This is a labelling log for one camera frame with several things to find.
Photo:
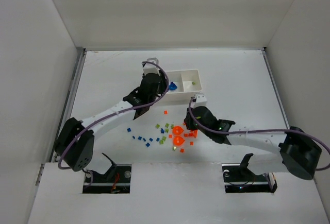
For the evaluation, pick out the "lower orange round lego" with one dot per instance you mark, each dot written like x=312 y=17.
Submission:
x=178 y=141

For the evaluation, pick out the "green lego pair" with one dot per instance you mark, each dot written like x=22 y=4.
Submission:
x=162 y=140

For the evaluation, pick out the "white three-compartment container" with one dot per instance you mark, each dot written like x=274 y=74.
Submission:
x=185 y=90

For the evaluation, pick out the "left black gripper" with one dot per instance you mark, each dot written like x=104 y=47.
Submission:
x=160 y=84

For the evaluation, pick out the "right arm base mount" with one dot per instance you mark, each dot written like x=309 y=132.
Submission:
x=239 y=179

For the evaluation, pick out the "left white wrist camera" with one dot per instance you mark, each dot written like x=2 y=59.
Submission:
x=150 y=66

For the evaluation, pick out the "orange round lego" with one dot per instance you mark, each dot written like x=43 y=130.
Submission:
x=178 y=141
x=177 y=130

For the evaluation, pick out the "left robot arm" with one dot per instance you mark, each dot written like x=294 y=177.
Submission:
x=75 y=143

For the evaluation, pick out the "large blue round lego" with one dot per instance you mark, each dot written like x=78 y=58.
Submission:
x=172 y=86

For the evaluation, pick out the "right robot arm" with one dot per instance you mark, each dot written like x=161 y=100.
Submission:
x=286 y=150

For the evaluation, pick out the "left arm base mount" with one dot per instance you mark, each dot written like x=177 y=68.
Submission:
x=116 y=180

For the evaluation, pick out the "upper orange round lego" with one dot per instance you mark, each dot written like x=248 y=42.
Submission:
x=177 y=130

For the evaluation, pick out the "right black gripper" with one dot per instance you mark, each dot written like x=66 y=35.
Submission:
x=191 y=120

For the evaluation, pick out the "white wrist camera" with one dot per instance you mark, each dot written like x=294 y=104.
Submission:
x=198 y=100
x=150 y=66

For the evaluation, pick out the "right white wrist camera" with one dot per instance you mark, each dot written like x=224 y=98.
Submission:
x=198 y=100

